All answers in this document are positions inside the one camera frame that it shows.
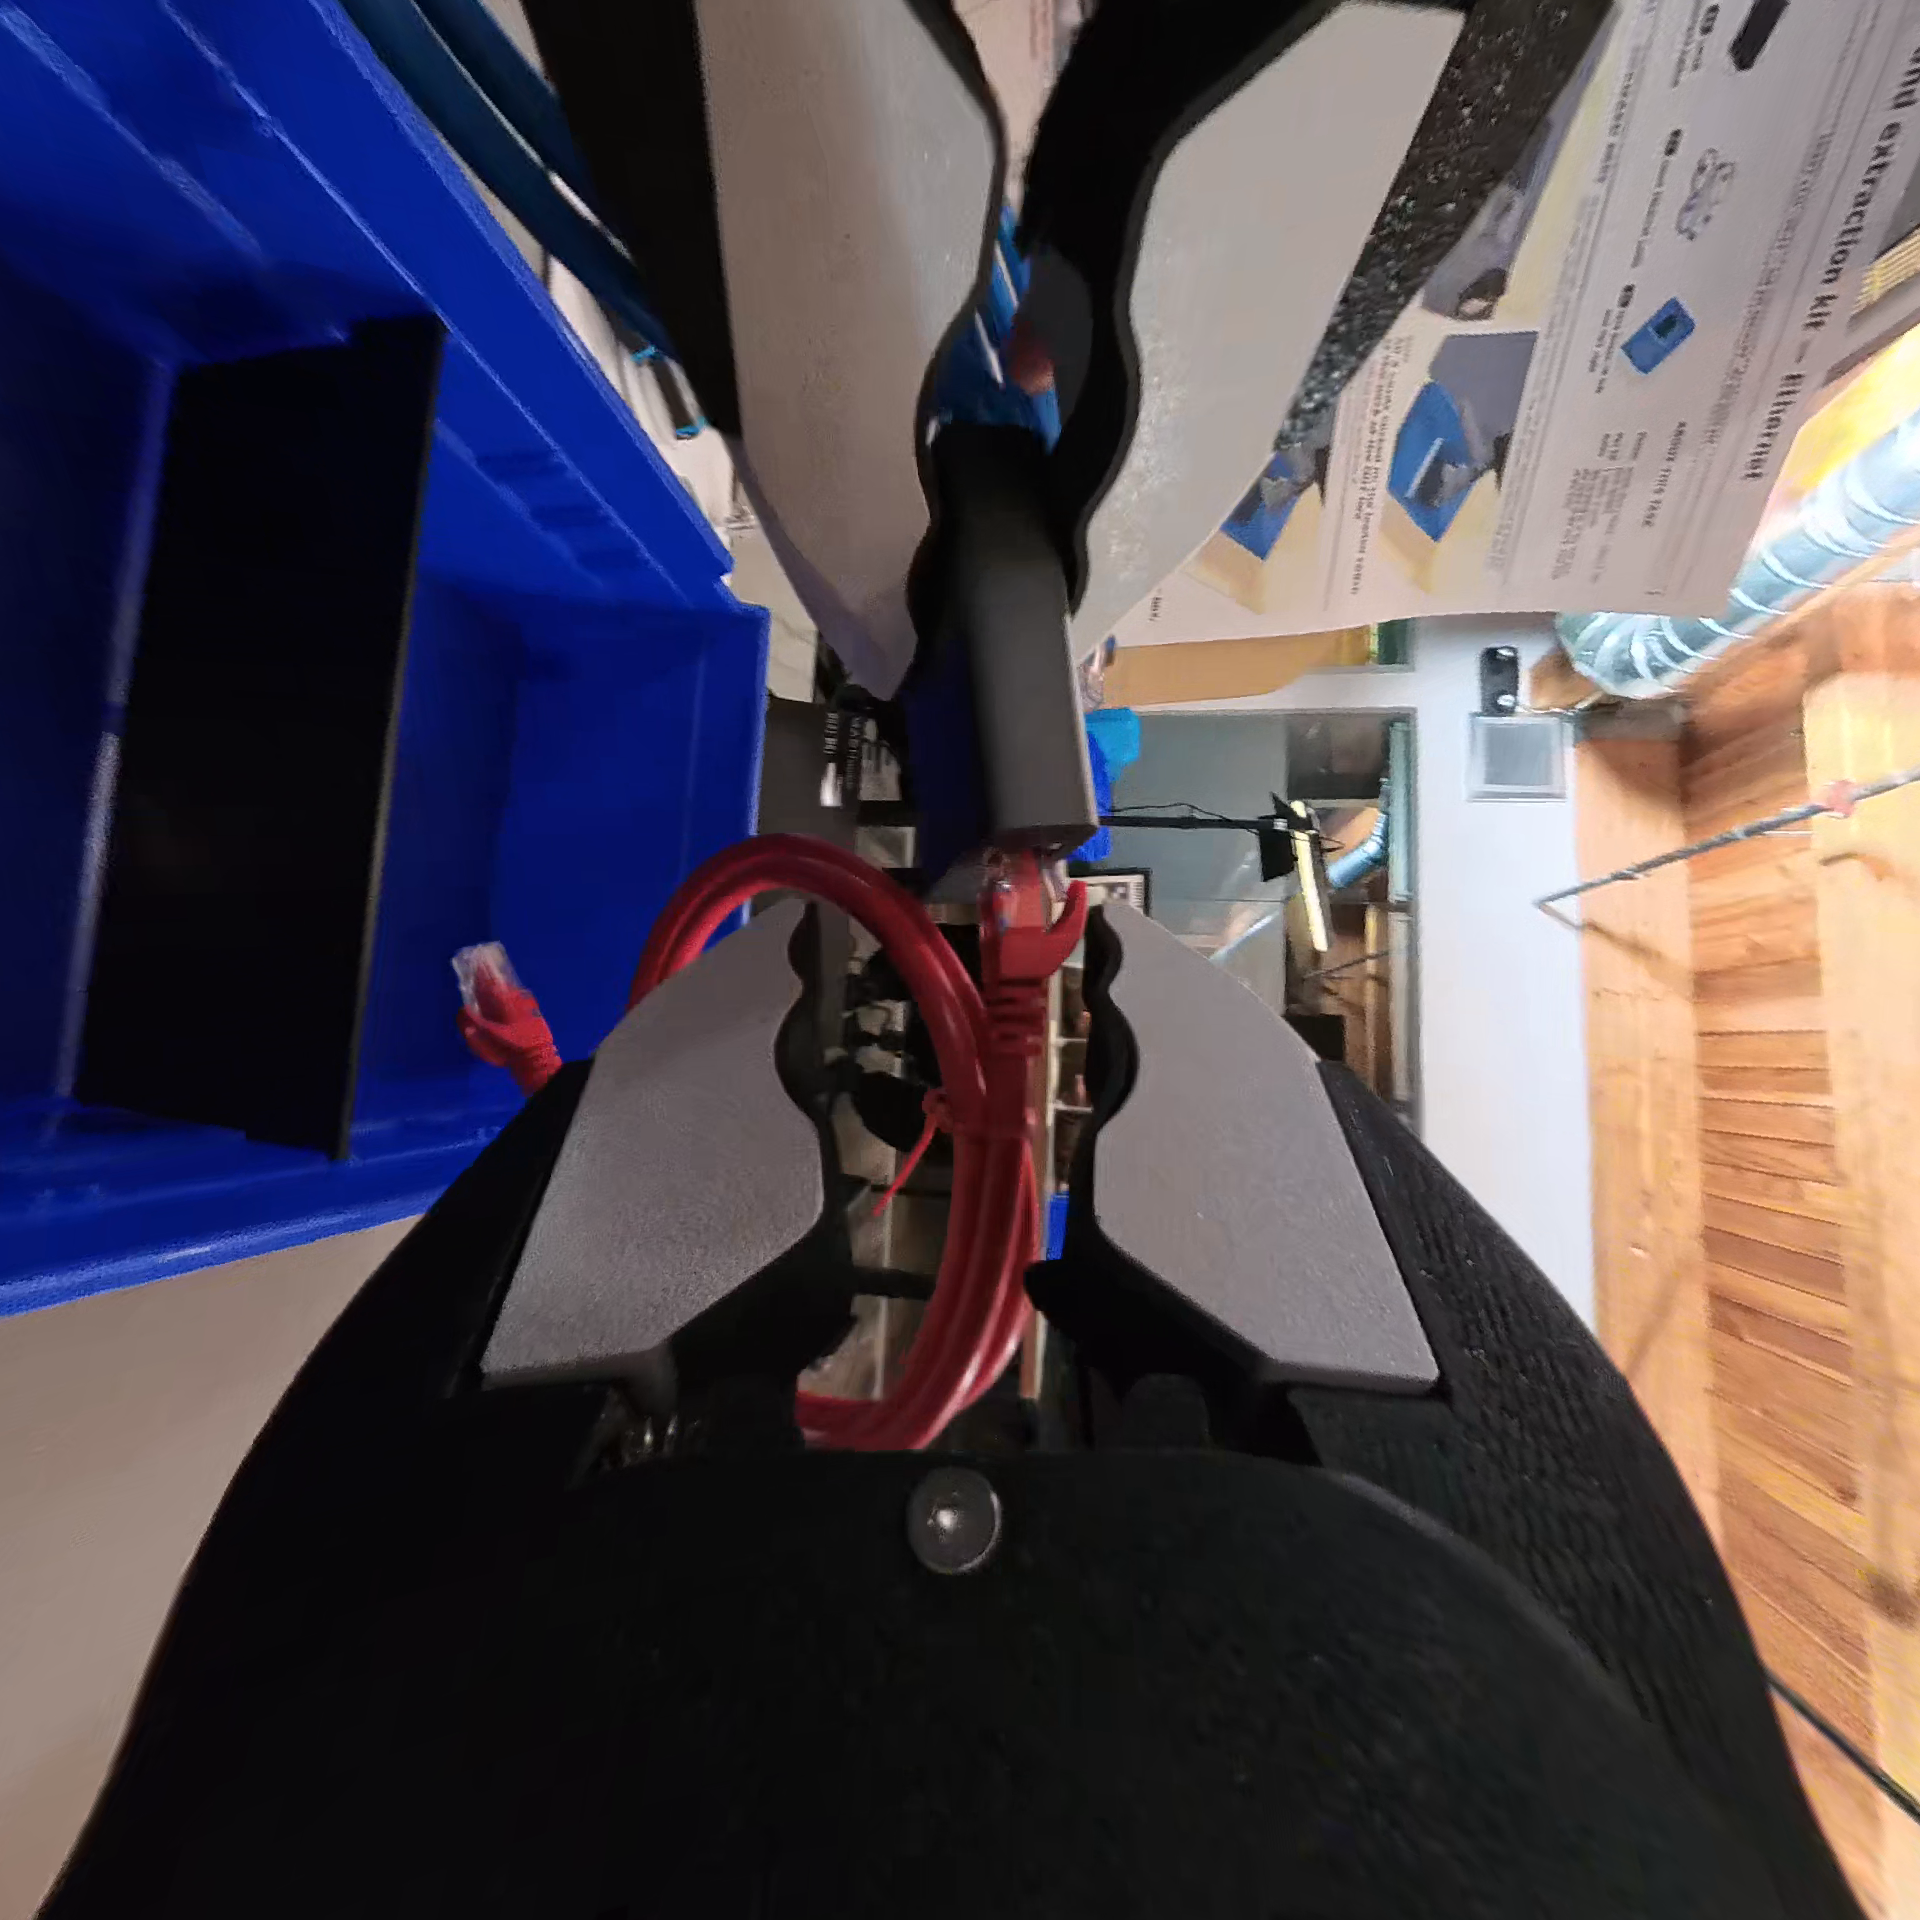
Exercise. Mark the printed instruction sheet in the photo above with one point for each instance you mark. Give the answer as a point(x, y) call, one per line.
point(1652, 299)

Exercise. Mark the grey wall panel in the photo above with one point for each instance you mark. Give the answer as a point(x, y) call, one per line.
point(1516, 749)

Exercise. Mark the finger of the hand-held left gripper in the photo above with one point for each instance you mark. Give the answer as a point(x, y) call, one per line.
point(840, 269)
point(1261, 269)

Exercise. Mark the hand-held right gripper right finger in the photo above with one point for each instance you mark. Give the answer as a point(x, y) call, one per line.
point(1261, 1200)

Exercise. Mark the blue plastic bin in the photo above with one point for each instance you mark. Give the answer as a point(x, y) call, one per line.
point(599, 749)

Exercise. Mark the grey desk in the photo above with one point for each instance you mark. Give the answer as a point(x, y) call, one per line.
point(120, 1500)

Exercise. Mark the thin metal rod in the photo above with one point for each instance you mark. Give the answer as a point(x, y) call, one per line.
point(1725, 839)

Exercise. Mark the black bin divider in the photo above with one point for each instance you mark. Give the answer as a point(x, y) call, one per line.
point(255, 749)

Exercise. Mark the silver air duct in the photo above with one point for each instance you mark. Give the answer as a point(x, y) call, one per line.
point(1800, 539)

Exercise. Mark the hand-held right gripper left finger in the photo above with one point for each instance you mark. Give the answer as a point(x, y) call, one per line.
point(662, 1200)

